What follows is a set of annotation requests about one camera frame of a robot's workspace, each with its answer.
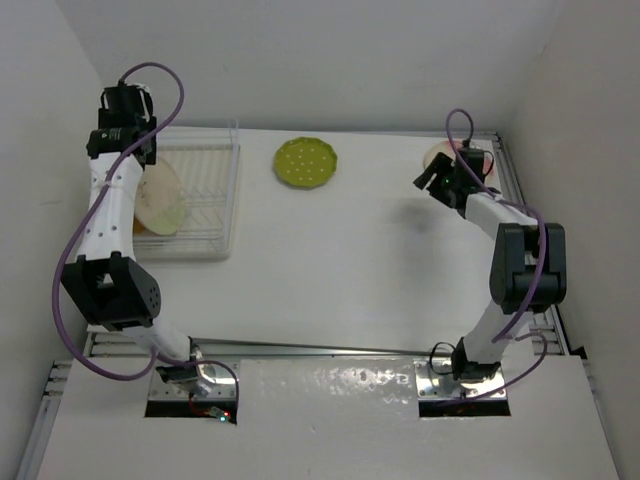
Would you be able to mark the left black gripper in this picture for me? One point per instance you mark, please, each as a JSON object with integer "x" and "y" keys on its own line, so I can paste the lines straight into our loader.
{"x": 146, "y": 124}

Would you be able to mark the orange plate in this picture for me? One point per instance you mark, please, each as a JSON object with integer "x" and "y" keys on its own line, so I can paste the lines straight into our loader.
{"x": 137, "y": 227}

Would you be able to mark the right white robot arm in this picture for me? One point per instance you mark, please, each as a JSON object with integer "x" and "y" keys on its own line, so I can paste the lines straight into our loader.
{"x": 528, "y": 268}

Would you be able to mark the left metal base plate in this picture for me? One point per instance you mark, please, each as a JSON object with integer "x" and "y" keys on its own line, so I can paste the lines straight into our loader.
{"x": 204, "y": 382}

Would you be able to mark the clear plastic dish rack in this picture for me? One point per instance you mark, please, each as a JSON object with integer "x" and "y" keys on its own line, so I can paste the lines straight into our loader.
{"x": 207, "y": 163}

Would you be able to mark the small green circuit board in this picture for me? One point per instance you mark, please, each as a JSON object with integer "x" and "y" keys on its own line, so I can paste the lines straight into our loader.
{"x": 219, "y": 414}

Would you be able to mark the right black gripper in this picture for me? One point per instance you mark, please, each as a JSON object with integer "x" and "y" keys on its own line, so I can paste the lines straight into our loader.
{"x": 441, "y": 163}

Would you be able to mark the cream and pink plate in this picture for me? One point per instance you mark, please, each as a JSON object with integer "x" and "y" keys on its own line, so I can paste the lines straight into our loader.
{"x": 444, "y": 148}

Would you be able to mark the cream and green plate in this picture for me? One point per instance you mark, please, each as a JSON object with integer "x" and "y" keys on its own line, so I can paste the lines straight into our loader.
{"x": 160, "y": 206}

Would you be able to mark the aluminium frame rail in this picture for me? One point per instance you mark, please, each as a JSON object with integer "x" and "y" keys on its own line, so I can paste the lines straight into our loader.
{"x": 549, "y": 323}

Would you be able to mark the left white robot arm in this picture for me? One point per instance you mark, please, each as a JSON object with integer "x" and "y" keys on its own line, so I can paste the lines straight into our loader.
{"x": 107, "y": 285}

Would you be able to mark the metal base plate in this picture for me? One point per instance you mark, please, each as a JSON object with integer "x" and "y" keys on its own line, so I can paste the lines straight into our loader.
{"x": 432, "y": 384}
{"x": 204, "y": 382}

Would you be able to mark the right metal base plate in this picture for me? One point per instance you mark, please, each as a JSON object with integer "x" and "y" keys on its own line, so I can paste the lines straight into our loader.
{"x": 432, "y": 384}

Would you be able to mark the green polka dot plate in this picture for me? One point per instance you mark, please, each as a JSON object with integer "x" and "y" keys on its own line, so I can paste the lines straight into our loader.
{"x": 305, "y": 162}

